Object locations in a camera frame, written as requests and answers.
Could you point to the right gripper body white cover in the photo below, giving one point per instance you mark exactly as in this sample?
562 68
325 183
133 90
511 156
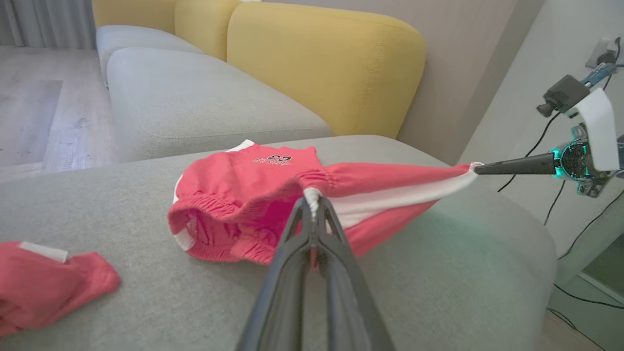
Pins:
599 131

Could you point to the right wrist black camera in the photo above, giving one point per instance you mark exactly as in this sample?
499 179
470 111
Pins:
565 92

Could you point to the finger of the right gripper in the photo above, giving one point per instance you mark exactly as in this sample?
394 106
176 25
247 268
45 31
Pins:
526 165

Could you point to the white wall socket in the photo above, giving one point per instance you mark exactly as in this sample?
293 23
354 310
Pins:
595 48

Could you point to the red shirt white sleeves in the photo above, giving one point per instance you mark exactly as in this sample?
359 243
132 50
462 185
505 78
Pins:
44 287

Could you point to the red basketball shorts white stripes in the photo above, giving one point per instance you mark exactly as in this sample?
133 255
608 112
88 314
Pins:
234 180

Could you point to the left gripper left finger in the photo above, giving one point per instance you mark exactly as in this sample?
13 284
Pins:
278 317

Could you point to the large yellow sofa back cushion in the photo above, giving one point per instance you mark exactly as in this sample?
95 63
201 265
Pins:
317 63

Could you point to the grey curtain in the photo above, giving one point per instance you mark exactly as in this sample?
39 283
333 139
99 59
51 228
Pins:
48 22

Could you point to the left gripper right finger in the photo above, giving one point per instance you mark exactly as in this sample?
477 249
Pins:
353 321

